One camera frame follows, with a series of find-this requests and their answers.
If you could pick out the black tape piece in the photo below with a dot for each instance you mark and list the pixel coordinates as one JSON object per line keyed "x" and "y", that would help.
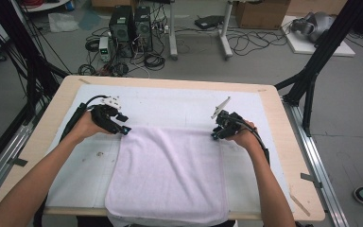
{"x": 311, "y": 180}
{"x": 17, "y": 162}

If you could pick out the blue floor sheet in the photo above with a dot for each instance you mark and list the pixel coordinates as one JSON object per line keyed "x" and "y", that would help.
{"x": 89, "y": 20}

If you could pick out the lavender towel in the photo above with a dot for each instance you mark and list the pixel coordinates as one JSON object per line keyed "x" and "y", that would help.
{"x": 167, "y": 173}

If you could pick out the white table mat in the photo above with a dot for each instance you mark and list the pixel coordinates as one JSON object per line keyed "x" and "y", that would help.
{"x": 85, "y": 164}

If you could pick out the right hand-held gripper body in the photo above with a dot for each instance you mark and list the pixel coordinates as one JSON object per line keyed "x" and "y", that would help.
{"x": 228, "y": 123}

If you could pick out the blue can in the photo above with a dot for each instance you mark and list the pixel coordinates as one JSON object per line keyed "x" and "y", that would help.
{"x": 70, "y": 5}

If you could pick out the person's right hand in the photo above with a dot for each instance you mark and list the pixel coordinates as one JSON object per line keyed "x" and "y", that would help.
{"x": 247, "y": 137}

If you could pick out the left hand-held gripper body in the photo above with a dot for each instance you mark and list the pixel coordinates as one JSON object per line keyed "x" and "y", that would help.
{"x": 105, "y": 118}

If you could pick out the open cardboard box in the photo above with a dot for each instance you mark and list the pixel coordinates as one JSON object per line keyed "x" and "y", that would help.
{"x": 261, "y": 14}

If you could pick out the flat black device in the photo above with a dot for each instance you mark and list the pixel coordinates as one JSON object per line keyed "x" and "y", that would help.
{"x": 209, "y": 22}

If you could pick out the clear plastic bag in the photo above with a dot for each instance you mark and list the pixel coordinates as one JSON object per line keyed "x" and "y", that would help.
{"x": 63, "y": 22}

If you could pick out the grey rounded device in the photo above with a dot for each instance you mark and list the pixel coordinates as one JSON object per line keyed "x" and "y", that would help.
{"x": 315, "y": 25}

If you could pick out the white-legged desk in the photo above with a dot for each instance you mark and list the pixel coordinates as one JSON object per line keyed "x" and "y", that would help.
{"x": 173, "y": 31}

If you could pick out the aluminium rail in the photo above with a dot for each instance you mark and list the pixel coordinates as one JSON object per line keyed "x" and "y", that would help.
{"x": 318, "y": 164}
{"x": 3, "y": 160}

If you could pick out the white floor board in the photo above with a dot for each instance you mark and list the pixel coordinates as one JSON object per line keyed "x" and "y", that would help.
{"x": 327, "y": 47}

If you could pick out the black metal frame stand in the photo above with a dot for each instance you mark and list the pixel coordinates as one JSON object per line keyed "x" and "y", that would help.
{"x": 28, "y": 63}
{"x": 321, "y": 56}

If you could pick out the white round table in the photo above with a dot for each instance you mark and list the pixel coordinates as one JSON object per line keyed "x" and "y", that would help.
{"x": 44, "y": 7}

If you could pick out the white bench power supply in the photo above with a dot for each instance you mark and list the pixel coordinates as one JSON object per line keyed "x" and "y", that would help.
{"x": 104, "y": 48}

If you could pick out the black computer tower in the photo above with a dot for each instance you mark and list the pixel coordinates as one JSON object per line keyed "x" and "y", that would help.
{"x": 120, "y": 30}
{"x": 143, "y": 28}

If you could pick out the person's left hand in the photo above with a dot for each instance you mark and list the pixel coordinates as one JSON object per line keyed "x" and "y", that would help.
{"x": 85, "y": 129}

